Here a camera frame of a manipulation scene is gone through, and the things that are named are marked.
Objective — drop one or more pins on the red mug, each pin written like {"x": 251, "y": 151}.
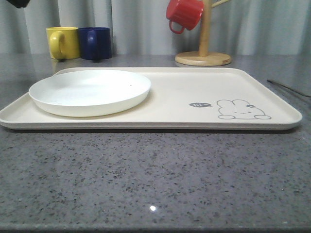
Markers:
{"x": 184, "y": 14}

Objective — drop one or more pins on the dark blue mug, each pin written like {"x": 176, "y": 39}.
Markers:
{"x": 95, "y": 43}

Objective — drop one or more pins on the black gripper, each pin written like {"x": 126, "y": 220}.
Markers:
{"x": 19, "y": 3}

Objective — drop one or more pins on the grey curtain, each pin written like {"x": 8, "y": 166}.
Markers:
{"x": 243, "y": 27}

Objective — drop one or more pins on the yellow mug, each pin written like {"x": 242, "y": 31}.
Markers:
{"x": 63, "y": 42}

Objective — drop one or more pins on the wooden mug tree stand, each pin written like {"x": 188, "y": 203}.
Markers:
{"x": 203, "y": 57}

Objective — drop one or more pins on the metal chopstick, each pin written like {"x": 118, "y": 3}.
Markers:
{"x": 289, "y": 88}

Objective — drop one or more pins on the white round plate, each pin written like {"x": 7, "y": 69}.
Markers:
{"x": 90, "y": 93}

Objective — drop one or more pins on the cream rabbit serving tray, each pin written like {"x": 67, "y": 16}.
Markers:
{"x": 179, "y": 98}

